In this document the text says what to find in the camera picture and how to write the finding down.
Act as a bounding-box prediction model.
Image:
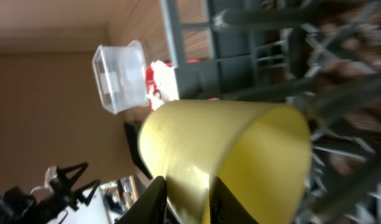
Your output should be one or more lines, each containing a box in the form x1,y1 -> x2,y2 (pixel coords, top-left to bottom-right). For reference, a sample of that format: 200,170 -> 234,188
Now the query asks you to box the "yellow plastic cup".
138,100 -> 311,223

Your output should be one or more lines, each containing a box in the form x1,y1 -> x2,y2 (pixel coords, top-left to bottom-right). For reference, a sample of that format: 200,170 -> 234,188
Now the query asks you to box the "grey dishwasher rack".
161,0 -> 381,223

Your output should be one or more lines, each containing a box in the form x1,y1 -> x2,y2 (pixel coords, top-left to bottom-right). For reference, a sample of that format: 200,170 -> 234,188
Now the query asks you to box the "red serving tray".
145,58 -> 221,112

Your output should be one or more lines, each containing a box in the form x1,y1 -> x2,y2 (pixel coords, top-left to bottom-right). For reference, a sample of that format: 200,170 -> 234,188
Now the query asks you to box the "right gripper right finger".
209,177 -> 259,224

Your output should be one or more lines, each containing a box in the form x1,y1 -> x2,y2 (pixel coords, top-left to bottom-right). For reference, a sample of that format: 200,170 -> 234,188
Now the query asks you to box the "clear plastic bin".
92,40 -> 149,114

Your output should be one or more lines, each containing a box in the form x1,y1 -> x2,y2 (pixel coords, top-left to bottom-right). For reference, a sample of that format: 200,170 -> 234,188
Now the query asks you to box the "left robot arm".
0,162 -> 101,223

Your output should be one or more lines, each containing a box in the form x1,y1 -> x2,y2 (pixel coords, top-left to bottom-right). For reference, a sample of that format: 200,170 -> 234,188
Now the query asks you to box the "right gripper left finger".
115,176 -> 167,224

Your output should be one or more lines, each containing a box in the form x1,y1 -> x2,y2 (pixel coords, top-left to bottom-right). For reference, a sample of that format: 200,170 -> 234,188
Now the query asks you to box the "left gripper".
28,162 -> 101,218

